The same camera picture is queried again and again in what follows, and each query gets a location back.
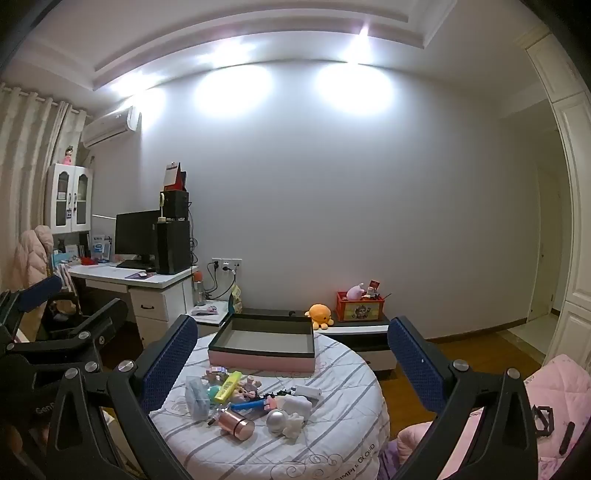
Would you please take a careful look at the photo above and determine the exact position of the black speaker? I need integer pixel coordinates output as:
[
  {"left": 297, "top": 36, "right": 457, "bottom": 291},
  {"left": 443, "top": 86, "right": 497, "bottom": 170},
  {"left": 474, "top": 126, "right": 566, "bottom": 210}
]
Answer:
[{"left": 160, "top": 190, "right": 190, "bottom": 220}]

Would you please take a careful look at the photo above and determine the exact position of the clear plastic jar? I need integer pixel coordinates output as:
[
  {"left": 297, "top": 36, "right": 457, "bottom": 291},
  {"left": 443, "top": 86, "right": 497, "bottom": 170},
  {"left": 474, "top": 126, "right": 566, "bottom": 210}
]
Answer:
[{"left": 185, "top": 375, "right": 212, "bottom": 422}]

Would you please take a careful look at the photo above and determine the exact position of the black stick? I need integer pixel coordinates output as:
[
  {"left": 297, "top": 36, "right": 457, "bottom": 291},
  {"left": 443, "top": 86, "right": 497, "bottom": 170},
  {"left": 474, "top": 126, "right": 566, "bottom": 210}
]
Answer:
[{"left": 558, "top": 421, "right": 576, "bottom": 456}]

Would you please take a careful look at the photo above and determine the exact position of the black hexagonal frame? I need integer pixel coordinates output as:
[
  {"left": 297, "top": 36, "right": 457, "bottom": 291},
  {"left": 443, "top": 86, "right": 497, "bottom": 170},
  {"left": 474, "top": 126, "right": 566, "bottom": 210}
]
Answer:
[{"left": 529, "top": 405, "right": 555, "bottom": 437}]

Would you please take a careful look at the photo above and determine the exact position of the blue white box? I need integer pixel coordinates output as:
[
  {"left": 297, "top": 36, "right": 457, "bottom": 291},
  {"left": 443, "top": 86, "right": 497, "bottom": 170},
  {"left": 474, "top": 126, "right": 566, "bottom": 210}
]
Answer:
[{"left": 91, "top": 235, "right": 113, "bottom": 261}]

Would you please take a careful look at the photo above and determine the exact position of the black computer monitor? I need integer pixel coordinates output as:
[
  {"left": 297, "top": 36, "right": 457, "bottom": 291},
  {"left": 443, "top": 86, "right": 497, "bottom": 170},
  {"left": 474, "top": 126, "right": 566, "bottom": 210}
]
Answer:
[{"left": 114, "top": 210, "right": 160, "bottom": 266}]

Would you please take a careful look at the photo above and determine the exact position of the white glass-door cabinet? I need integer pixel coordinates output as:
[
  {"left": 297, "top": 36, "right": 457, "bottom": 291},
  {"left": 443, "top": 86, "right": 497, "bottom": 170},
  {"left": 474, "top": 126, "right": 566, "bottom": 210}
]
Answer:
[{"left": 45, "top": 163, "right": 95, "bottom": 234}]

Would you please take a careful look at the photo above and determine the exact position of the pink quilt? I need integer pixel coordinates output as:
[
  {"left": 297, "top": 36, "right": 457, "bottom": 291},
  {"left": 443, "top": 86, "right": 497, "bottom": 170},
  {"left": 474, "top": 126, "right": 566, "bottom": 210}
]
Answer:
[{"left": 379, "top": 353, "right": 587, "bottom": 480}]

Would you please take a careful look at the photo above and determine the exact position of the beige curtain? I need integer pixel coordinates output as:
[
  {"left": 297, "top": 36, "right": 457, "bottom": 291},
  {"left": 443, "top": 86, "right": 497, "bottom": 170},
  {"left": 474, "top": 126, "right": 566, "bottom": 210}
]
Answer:
[{"left": 0, "top": 82, "right": 90, "bottom": 291}]

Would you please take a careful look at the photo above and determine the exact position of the white wardrobe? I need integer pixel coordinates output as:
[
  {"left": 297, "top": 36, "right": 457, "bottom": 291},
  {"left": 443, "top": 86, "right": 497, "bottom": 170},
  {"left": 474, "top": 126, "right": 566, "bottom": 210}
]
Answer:
[{"left": 512, "top": 23, "right": 591, "bottom": 370}]

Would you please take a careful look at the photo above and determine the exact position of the white pink block toy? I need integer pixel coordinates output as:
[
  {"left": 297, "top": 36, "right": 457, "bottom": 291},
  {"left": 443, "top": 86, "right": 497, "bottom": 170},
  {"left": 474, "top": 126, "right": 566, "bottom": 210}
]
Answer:
[{"left": 263, "top": 393, "right": 314, "bottom": 416}]

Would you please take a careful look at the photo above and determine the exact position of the black power cable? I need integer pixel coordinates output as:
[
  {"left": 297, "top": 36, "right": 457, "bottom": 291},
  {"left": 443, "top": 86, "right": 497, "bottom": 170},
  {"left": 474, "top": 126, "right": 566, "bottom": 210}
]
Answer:
[{"left": 203, "top": 262, "right": 237, "bottom": 301}]

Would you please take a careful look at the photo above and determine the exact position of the red desk calendar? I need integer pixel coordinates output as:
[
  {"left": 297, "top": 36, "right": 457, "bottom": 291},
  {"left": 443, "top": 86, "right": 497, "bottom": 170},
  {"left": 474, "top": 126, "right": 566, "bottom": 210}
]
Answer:
[{"left": 164, "top": 161, "right": 189, "bottom": 191}]

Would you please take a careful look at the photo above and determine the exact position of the white figurine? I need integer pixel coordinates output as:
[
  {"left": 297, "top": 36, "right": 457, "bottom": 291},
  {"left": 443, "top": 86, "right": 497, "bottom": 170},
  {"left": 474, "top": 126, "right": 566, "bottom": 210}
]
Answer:
[{"left": 283, "top": 413, "right": 306, "bottom": 441}]

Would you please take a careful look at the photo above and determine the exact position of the striped white tablecloth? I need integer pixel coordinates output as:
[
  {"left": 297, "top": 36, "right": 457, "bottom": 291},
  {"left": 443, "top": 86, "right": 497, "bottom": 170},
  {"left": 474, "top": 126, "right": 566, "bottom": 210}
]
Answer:
[{"left": 148, "top": 330, "right": 393, "bottom": 480}]

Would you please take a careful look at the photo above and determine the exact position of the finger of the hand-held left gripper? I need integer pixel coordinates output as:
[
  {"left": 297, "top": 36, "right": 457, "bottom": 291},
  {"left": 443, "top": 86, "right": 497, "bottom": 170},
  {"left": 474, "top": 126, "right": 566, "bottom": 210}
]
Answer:
[
  {"left": 0, "top": 274, "right": 64, "bottom": 334},
  {"left": 0, "top": 298, "right": 130, "bottom": 374}
]

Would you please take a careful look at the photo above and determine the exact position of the black computer tower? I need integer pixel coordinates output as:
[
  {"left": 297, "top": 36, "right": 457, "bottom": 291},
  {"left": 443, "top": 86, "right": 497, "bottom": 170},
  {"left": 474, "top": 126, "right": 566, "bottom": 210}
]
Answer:
[{"left": 154, "top": 220, "right": 191, "bottom": 275}]

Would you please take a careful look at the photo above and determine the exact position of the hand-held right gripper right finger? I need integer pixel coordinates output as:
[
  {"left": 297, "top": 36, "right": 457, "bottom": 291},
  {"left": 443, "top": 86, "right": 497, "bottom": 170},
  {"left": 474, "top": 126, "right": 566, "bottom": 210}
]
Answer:
[{"left": 387, "top": 316, "right": 541, "bottom": 480}]

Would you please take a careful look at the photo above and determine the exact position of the orange octopus plush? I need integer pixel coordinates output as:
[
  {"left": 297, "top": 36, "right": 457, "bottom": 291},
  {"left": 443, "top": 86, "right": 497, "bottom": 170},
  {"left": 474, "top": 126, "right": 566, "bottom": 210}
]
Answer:
[{"left": 307, "top": 303, "right": 334, "bottom": 330}]

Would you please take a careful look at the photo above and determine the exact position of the silver ball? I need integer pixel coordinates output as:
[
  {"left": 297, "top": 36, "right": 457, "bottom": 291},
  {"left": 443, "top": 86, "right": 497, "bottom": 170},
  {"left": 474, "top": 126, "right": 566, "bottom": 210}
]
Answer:
[{"left": 266, "top": 409, "right": 289, "bottom": 435}]

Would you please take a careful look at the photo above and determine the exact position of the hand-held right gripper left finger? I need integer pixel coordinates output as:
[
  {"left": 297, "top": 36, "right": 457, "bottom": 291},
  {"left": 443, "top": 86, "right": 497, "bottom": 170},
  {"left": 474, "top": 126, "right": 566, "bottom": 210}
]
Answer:
[{"left": 44, "top": 315, "right": 199, "bottom": 480}]

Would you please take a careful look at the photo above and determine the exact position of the red toy box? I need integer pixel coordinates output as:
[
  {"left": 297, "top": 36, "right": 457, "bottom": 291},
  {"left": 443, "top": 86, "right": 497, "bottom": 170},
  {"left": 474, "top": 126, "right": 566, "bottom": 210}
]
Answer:
[{"left": 335, "top": 291, "right": 385, "bottom": 322}]

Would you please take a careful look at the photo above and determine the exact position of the white desk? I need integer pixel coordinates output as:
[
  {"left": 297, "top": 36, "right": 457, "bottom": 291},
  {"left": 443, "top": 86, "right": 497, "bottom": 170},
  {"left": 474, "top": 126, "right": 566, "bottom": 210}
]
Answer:
[{"left": 67, "top": 263, "right": 199, "bottom": 349}]

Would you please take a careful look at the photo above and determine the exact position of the pink padded jacket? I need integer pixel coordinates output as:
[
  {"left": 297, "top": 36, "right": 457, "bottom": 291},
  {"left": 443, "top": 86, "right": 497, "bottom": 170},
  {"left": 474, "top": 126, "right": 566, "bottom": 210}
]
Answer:
[{"left": 10, "top": 224, "right": 55, "bottom": 291}]

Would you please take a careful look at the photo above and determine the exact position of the white side table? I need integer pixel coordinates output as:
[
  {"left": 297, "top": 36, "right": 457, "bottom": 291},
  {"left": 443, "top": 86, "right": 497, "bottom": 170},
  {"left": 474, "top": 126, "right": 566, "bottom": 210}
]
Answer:
[{"left": 185, "top": 300, "right": 232, "bottom": 340}]

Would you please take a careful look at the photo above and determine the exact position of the black white low cabinet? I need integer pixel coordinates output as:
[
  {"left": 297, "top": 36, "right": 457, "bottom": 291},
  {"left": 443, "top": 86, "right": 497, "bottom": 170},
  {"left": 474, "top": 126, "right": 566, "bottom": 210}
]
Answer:
[{"left": 314, "top": 316, "right": 398, "bottom": 372}]

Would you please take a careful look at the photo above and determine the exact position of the white door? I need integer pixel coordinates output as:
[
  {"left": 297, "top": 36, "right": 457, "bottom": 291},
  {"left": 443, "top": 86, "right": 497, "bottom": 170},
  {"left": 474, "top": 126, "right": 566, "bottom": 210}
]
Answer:
[{"left": 526, "top": 129, "right": 566, "bottom": 324}]

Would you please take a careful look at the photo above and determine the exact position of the pink storage box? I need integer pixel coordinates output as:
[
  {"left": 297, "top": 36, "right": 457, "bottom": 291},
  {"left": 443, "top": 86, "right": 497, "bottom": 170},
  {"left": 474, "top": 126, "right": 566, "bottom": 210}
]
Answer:
[{"left": 208, "top": 314, "right": 315, "bottom": 374}]

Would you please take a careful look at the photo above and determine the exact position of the rose gold metal bottle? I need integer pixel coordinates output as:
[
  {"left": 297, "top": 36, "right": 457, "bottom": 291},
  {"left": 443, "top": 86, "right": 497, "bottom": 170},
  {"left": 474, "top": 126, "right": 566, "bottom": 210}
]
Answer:
[{"left": 217, "top": 407, "right": 256, "bottom": 441}]

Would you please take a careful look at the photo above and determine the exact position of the yellow highlighter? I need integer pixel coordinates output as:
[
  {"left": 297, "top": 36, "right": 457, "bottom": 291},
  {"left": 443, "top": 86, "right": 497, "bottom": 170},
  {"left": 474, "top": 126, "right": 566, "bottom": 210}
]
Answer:
[{"left": 217, "top": 370, "right": 244, "bottom": 403}]

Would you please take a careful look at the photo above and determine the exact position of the small doll figure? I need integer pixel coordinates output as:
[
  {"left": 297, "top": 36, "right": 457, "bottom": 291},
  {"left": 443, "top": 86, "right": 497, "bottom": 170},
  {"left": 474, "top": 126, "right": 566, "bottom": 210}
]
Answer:
[{"left": 228, "top": 376, "right": 262, "bottom": 402}]

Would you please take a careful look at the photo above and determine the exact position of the white air conditioner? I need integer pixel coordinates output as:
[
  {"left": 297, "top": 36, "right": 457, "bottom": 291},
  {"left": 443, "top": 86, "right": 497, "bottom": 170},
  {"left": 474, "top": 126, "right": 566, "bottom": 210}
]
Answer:
[{"left": 81, "top": 105, "right": 141, "bottom": 148}]

